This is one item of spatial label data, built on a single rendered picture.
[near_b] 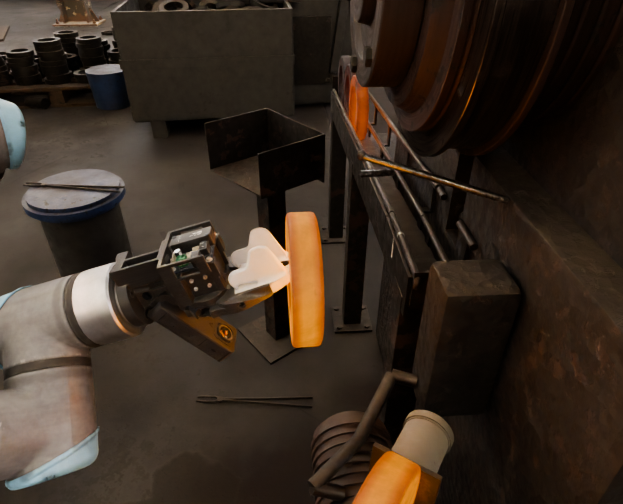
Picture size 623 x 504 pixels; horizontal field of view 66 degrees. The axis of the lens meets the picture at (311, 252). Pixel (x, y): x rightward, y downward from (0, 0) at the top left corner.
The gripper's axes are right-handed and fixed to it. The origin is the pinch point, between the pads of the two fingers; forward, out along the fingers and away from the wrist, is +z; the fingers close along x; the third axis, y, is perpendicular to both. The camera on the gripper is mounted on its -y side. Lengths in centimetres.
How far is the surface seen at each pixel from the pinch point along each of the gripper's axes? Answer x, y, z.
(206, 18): 260, -5, -46
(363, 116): 88, -20, 16
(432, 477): -19.0, -15.3, 7.9
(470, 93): 5.1, 12.0, 22.2
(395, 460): -20.1, -9.0, 5.1
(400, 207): 46, -26, 17
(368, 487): -23.2, -6.7, 2.6
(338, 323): 78, -86, -9
